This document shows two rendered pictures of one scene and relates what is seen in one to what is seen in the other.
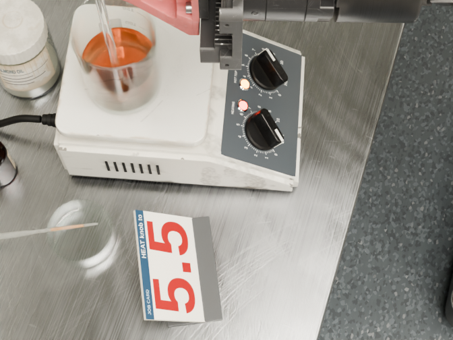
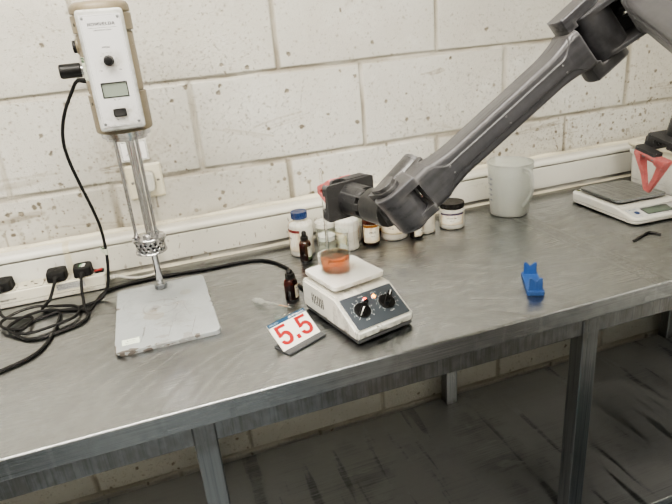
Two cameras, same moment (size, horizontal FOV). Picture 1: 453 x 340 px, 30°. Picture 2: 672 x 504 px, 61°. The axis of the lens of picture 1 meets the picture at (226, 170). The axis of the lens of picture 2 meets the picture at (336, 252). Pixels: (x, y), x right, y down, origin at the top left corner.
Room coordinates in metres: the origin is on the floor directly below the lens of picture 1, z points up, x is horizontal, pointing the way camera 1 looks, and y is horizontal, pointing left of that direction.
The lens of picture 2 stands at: (-0.27, -0.78, 1.29)
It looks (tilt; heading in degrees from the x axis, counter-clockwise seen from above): 22 degrees down; 55
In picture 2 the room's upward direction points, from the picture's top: 5 degrees counter-clockwise
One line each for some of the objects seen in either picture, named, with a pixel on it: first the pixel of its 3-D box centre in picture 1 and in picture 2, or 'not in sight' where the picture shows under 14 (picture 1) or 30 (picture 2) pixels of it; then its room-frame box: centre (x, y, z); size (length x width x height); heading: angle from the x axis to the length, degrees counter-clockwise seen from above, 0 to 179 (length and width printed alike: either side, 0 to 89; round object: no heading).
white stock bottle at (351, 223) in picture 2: not in sight; (346, 228); (0.54, 0.34, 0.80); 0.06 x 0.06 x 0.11
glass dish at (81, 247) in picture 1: (81, 233); (287, 315); (0.22, 0.12, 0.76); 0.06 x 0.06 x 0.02
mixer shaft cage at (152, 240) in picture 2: not in sight; (139, 193); (0.05, 0.35, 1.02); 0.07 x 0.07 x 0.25
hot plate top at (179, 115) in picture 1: (138, 73); (343, 272); (0.33, 0.07, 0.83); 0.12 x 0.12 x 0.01; 86
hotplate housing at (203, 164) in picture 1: (173, 100); (352, 296); (0.33, 0.05, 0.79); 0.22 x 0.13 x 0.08; 86
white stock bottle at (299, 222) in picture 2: not in sight; (300, 232); (0.44, 0.40, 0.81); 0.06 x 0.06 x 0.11
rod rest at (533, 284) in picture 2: not in sight; (532, 277); (0.67, -0.13, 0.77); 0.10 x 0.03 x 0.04; 44
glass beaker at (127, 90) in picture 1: (122, 60); (334, 253); (0.32, 0.08, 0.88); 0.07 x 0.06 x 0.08; 57
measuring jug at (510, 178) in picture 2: not in sight; (512, 188); (1.02, 0.20, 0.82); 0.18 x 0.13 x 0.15; 71
